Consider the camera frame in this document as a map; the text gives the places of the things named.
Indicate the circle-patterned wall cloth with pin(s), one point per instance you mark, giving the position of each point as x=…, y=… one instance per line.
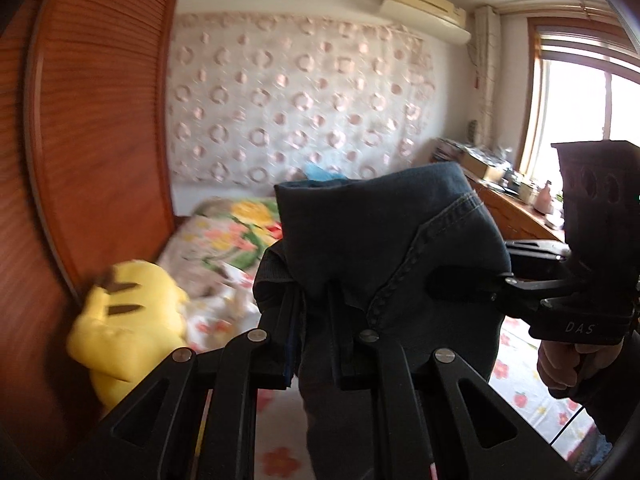
x=300, y=100

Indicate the floral blanket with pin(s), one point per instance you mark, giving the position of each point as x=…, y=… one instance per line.
x=520, y=400

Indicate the wooden slatted panel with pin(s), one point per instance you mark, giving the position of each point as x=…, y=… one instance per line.
x=100, y=135

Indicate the window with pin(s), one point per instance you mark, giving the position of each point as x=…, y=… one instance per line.
x=575, y=110

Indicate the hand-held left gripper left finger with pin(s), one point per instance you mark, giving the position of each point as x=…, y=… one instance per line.
x=280, y=365

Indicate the yellow plush toy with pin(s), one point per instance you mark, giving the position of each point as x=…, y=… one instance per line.
x=130, y=330

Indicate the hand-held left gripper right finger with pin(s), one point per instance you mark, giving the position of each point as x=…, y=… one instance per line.
x=350, y=365

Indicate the row of small household clutter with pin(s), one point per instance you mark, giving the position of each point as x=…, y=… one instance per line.
x=480, y=160

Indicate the light blue cloth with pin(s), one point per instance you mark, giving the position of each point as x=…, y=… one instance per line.
x=320, y=172

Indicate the blue denim pants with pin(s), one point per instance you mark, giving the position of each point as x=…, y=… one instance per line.
x=360, y=240

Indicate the wooden low cabinet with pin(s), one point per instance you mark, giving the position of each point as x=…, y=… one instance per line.
x=520, y=220

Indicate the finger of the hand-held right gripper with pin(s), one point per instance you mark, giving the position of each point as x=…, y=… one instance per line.
x=540, y=251
x=465, y=285

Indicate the white wall air conditioner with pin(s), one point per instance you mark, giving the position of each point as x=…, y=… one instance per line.
x=425, y=15

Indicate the white patterned curtain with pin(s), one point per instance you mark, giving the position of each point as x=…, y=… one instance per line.
x=486, y=70

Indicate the person's right hand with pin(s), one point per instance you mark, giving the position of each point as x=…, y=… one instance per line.
x=557, y=367

